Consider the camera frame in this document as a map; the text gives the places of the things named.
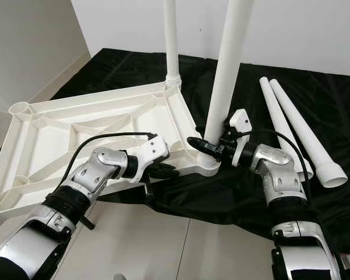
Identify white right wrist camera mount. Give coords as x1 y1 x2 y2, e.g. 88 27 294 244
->
229 109 254 165

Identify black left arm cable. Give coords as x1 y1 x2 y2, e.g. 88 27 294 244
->
67 132 155 190

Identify black tablecloth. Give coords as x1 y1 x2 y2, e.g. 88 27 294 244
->
0 48 350 254

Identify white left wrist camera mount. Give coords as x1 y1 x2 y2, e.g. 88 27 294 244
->
131 134 170 185

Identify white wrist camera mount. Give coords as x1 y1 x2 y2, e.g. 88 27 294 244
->
131 134 170 185
229 109 254 165

